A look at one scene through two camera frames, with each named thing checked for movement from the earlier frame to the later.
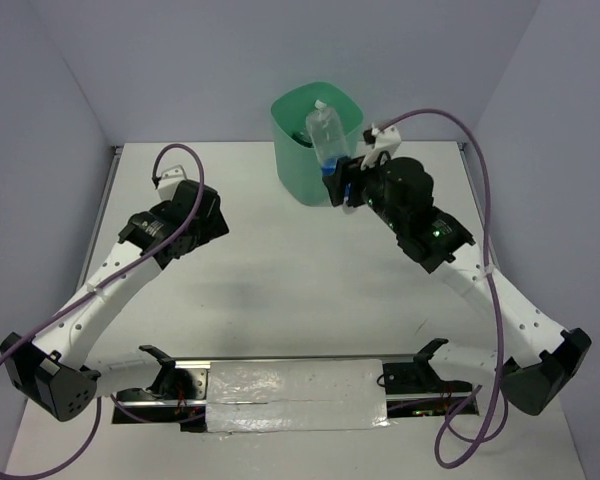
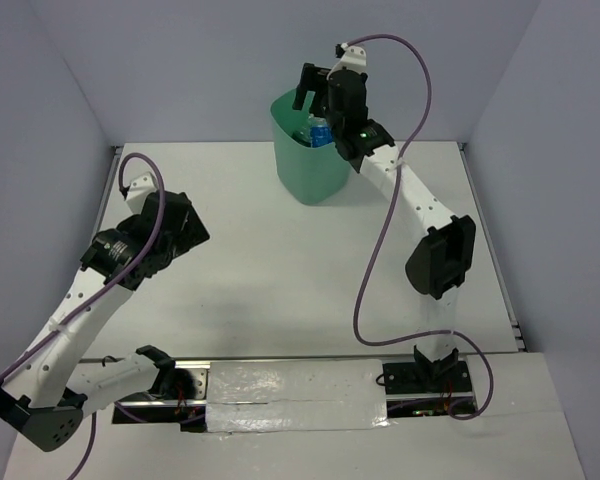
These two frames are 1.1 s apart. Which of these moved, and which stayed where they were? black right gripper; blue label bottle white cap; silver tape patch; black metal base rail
Moved: black right gripper; blue label bottle white cap
Stayed: black metal base rail; silver tape patch
